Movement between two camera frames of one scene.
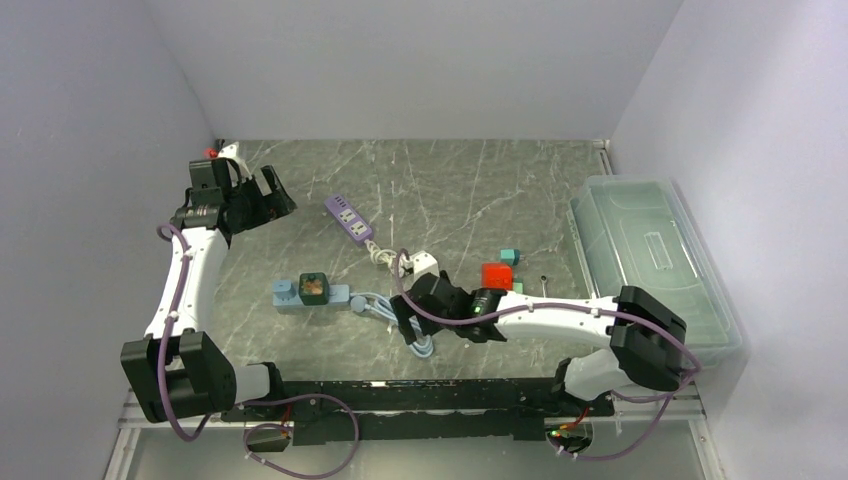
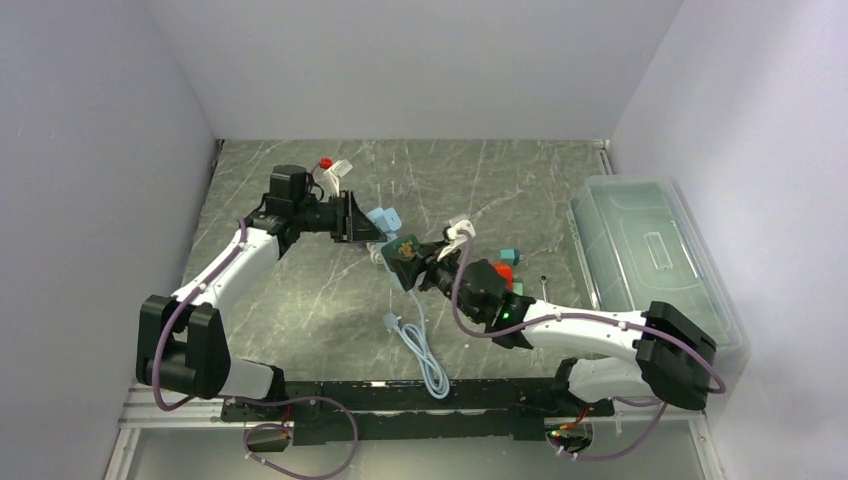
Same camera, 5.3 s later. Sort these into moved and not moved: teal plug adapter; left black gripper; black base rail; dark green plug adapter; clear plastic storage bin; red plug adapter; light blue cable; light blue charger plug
Moved: dark green plug adapter; left black gripper; light blue cable; light blue charger plug
Not moved: teal plug adapter; red plug adapter; clear plastic storage bin; black base rail
